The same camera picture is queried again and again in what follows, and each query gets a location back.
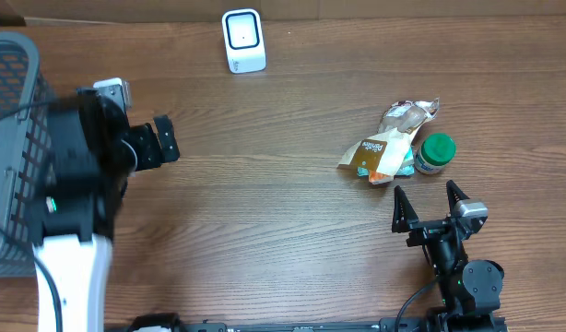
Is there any white barcode scanner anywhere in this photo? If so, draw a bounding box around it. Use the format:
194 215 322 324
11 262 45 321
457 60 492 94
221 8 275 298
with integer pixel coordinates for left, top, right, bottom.
221 8 266 74

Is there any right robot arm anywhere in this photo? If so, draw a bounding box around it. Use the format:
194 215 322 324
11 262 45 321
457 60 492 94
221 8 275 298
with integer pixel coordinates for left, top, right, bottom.
392 180 508 332

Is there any orange white packet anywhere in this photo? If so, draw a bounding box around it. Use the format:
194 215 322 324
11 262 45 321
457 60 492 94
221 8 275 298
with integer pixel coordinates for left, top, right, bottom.
368 171 394 184

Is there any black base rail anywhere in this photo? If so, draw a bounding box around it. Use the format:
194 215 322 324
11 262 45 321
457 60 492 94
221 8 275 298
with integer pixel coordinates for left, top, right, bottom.
104 314 508 332

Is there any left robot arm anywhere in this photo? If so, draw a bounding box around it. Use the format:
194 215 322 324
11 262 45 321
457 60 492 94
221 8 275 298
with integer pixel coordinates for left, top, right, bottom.
27 78 180 331

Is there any green lid jar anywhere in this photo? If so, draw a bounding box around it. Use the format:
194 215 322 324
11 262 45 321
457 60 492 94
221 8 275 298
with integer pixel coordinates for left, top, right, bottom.
414 133 456 174

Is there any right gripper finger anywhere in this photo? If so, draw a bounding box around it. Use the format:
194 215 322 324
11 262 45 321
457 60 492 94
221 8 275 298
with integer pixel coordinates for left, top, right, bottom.
392 185 419 233
446 180 469 212

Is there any beige bread bag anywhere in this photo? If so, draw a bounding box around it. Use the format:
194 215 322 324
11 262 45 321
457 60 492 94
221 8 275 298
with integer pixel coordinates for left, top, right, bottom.
337 98 440 178

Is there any teal white snack packet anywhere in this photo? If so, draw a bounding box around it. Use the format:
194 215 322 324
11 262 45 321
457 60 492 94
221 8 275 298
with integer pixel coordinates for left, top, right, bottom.
357 148 415 177

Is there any grey plastic mesh basket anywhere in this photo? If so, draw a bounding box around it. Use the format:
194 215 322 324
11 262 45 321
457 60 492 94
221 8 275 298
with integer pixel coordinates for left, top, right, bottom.
0 32 54 249

